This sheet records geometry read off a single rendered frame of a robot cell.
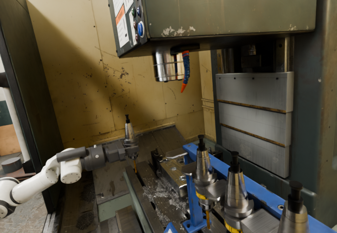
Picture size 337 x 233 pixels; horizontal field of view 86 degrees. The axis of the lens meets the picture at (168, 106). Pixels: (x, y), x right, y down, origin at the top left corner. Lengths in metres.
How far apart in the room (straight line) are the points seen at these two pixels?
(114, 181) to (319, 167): 1.29
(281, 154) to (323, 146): 0.17
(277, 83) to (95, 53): 1.40
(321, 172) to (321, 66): 0.46
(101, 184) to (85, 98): 0.73
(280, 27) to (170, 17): 0.40
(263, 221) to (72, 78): 1.62
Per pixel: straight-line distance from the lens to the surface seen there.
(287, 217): 0.33
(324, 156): 1.05
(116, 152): 0.77
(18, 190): 0.89
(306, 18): 0.85
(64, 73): 1.75
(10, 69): 1.11
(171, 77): 0.75
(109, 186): 1.58
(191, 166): 0.55
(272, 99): 0.99
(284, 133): 1.01
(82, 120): 1.79
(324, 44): 0.92
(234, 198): 0.40
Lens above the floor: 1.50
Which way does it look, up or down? 12 degrees down
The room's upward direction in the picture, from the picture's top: 7 degrees counter-clockwise
